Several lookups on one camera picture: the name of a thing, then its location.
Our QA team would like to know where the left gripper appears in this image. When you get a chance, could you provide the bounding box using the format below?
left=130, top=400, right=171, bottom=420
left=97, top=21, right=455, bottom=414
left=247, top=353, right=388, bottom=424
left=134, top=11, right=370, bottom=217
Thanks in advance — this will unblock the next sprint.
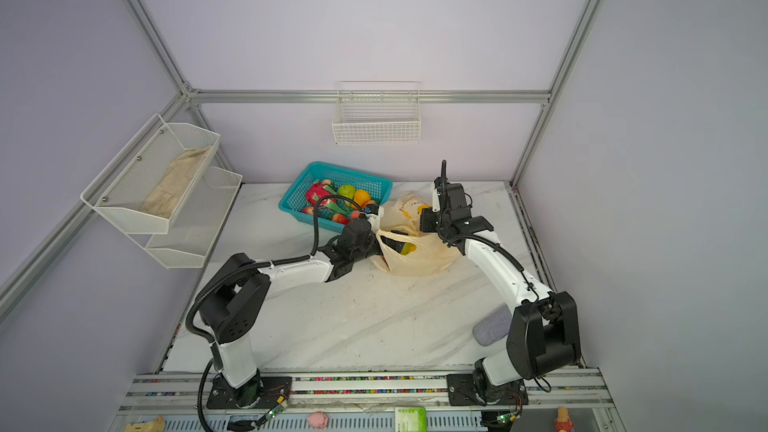
left=351, top=230, right=407, bottom=264

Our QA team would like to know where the red apple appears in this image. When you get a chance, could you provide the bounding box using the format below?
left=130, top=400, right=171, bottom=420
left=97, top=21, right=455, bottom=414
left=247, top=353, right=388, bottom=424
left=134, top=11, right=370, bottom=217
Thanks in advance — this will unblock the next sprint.
left=332, top=214, right=350, bottom=224

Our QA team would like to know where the beige plastic bag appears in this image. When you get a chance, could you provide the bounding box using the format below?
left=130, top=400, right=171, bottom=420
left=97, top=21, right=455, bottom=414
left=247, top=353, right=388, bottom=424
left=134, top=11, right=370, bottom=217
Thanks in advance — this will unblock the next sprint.
left=370, top=193, right=461, bottom=277

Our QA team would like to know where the green pear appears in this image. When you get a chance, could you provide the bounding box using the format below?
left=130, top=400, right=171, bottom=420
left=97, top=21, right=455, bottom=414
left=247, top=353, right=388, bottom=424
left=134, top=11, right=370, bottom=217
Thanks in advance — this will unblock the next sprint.
left=337, top=184, right=357, bottom=200
left=400, top=242, right=417, bottom=255

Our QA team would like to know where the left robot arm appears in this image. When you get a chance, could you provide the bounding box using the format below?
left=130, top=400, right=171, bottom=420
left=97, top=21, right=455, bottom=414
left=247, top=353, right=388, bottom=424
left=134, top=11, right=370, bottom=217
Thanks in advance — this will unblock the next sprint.
left=184, top=205, right=381, bottom=390

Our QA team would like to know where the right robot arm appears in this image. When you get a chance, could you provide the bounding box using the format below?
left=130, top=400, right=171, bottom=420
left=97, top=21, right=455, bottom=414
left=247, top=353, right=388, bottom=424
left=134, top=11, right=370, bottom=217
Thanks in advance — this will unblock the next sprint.
left=420, top=177, right=582, bottom=387

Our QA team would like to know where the orange mango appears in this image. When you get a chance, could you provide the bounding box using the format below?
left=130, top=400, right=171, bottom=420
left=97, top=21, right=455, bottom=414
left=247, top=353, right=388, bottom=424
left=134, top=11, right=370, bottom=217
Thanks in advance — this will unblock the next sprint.
left=353, top=189, right=372, bottom=207

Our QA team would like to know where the teal plastic basket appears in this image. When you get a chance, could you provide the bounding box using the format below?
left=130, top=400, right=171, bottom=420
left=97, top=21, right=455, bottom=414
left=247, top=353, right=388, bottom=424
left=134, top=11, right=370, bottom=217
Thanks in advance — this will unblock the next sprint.
left=279, top=162, right=393, bottom=233

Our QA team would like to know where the red dragon fruit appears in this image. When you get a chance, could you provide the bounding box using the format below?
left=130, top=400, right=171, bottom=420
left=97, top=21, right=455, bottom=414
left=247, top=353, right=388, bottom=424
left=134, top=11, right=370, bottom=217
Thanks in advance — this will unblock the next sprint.
left=305, top=182, right=336, bottom=207

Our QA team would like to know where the grey sponge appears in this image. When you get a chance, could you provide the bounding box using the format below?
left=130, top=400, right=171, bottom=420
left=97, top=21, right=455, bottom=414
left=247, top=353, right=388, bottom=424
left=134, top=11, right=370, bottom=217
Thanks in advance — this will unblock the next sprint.
left=472, top=305, right=512, bottom=347

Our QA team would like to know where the white mesh lower shelf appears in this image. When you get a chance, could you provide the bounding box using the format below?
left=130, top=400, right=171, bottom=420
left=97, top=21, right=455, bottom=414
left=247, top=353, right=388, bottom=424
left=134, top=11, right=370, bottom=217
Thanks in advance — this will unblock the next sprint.
left=128, top=166, right=242, bottom=269

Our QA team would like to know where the white mesh shelf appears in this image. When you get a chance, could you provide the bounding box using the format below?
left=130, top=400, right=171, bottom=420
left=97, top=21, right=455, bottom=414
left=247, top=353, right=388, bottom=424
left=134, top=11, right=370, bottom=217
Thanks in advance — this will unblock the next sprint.
left=80, top=114, right=220, bottom=235
left=128, top=166, right=242, bottom=269

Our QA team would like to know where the pink pig toy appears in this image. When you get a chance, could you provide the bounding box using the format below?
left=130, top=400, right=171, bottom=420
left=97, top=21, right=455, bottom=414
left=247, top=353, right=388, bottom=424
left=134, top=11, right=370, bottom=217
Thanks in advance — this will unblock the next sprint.
left=307, top=412, right=330, bottom=430

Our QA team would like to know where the green box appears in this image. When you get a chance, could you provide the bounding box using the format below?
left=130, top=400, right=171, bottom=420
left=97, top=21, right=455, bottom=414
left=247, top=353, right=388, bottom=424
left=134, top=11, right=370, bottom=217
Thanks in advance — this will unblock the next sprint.
left=394, top=407, right=428, bottom=432

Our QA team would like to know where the beige cloth in shelf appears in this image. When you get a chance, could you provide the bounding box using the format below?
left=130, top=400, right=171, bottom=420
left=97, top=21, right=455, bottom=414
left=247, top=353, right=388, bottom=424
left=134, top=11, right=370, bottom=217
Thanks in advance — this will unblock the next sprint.
left=139, top=146, right=211, bottom=219

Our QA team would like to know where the white mesh upper shelf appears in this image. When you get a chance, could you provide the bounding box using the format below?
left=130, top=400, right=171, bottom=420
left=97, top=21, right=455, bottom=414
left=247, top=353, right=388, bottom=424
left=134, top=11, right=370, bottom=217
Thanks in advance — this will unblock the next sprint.
left=80, top=114, right=220, bottom=235

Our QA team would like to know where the red figurine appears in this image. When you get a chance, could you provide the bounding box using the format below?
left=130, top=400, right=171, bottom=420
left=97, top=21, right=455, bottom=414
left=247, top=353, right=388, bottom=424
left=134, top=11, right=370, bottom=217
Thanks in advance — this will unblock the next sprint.
left=554, top=407, right=574, bottom=432

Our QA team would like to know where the yellow toy figure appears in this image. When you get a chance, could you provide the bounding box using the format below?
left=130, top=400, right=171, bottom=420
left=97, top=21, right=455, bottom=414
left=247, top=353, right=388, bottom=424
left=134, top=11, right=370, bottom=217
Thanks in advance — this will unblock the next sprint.
left=123, top=416, right=166, bottom=432

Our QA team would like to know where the white wire wall basket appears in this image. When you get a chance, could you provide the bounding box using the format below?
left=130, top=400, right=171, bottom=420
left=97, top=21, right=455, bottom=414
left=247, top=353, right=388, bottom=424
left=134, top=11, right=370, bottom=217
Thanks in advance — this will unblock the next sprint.
left=332, top=81, right=422, bottom=146

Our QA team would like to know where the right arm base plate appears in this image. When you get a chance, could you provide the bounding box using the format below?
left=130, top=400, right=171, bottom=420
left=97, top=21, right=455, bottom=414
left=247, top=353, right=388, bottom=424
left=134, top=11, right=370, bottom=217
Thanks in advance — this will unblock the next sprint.
left=446, top=373, right=529, bottom=407

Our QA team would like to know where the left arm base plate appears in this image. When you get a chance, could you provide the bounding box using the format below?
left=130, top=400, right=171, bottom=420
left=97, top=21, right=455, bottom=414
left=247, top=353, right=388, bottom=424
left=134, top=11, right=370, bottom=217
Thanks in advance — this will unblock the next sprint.
left=205, top=374, right=293, bottom=410

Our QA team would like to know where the aluminium front rail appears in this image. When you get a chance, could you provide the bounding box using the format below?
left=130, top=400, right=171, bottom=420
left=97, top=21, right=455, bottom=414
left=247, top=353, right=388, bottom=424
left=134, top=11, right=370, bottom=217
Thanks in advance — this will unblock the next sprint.
left=110, top=366, right=625, bottom=431

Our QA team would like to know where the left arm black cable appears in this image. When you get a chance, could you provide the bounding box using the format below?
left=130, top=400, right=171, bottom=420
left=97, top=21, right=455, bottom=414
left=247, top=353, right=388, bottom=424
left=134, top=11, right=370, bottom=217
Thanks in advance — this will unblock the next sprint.
left=184, top=193, right=364, bottom=432

